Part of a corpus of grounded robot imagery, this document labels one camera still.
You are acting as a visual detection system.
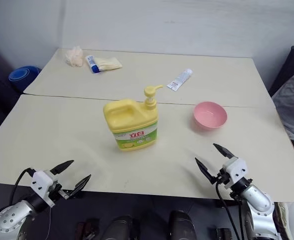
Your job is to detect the dark rounded shape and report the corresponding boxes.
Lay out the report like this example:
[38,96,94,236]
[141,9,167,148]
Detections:
[167,210,198,240]
[102,215,140,240]

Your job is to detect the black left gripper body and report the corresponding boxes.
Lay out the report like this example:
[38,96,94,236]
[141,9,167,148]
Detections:
[47,179,68,202]

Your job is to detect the pink bowl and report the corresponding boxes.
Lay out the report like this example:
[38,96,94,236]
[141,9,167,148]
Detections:
[193,101,228,131]

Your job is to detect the dark red object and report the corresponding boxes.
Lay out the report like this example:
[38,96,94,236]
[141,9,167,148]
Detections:
[75,218,100,240]

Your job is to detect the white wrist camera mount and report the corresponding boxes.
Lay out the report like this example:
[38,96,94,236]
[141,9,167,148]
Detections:
[29,170,56,208]
[221,156,248,189]

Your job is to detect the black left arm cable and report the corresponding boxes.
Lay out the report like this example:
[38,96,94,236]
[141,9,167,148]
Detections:
[9,168,36,206]

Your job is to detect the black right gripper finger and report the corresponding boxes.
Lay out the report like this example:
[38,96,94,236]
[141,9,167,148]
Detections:
[213,143,238,161]
[195,157,219,185]

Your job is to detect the white toothpaste tube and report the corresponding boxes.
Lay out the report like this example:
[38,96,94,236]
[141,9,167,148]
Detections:
[166,68,194,92]

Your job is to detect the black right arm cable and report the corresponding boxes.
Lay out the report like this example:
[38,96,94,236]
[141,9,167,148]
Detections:
[215,181,243,240]

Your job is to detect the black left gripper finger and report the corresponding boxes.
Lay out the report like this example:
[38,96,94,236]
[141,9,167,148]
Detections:
[49,159,75,176]
[66,174,92,199]

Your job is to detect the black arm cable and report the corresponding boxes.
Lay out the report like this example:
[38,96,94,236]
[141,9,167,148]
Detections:
[215,181,243,240]
[9,168,36,206]

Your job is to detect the pale yellow folded cloth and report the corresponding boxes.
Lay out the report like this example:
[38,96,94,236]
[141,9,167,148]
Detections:
[94,56,123,71]

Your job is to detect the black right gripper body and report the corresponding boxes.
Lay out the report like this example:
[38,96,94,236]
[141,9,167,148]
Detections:
[212,166,234,188]

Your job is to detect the yellow detergent pump bottle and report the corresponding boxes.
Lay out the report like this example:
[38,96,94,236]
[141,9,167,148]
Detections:
[102,84,164,153]

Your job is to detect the black chair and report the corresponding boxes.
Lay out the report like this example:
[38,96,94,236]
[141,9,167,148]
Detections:
[269,45,294,97]

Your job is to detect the person in grey shirt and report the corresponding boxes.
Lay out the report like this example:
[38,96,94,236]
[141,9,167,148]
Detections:
[271,65,294,142]

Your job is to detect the white tube with blue cap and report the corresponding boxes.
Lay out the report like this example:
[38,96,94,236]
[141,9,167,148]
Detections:
[85,55,101,74]

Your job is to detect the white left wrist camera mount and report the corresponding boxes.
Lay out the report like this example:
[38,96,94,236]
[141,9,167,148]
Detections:
[29,170,56,208]

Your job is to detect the small dark box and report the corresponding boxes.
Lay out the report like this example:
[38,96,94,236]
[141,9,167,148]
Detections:
[215,226,234,240]

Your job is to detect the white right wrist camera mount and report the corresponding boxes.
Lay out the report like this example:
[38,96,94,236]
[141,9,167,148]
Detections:
[221,156,248,189]

